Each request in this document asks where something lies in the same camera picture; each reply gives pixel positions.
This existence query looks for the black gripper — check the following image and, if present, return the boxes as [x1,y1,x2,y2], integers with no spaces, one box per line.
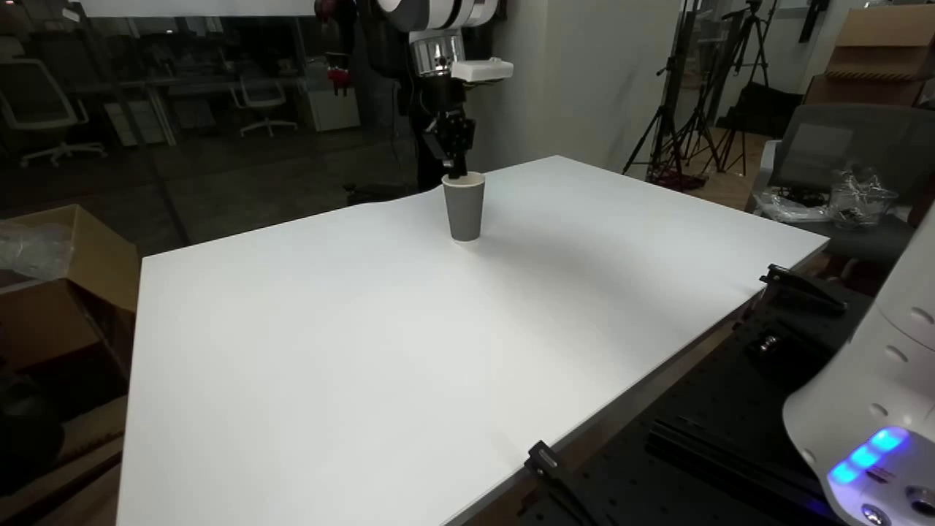
[422,73,480,182]

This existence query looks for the grey paper cup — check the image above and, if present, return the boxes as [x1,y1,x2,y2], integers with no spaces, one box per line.
[442,172,487,242]

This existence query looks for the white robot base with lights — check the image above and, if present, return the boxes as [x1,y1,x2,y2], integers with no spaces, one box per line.
[780,203,935,526]

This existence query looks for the white office chair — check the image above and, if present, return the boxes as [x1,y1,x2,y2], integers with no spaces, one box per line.
[0,57,108,169]
[232,76,306,141]

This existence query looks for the black table clamp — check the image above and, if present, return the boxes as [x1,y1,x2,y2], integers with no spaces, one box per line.
[523,438,600,526]
[756,264,851,320]

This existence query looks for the clear plastic bag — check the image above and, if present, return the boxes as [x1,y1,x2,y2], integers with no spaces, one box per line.
[753,160,920,233]

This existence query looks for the grey armchair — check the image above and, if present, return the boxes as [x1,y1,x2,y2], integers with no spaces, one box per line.
[756,99,935,267]

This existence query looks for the brown cardboard box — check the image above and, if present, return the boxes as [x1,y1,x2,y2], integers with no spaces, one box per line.
[0,203,147,375]

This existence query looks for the stacked cardboard boxes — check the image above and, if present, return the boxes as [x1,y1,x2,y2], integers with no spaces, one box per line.
[805,4,935,111]

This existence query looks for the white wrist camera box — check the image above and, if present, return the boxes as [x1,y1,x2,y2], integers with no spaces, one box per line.
[450,57,518,84]

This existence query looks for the black camera tripod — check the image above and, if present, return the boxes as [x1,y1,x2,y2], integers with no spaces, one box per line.
[620,0,729,194]

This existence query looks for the small black bracket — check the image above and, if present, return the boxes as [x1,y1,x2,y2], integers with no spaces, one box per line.
[742,324,813,366]

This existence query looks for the black aluminium rail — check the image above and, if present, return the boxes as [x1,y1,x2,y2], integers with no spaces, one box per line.
[642,415,816,520]

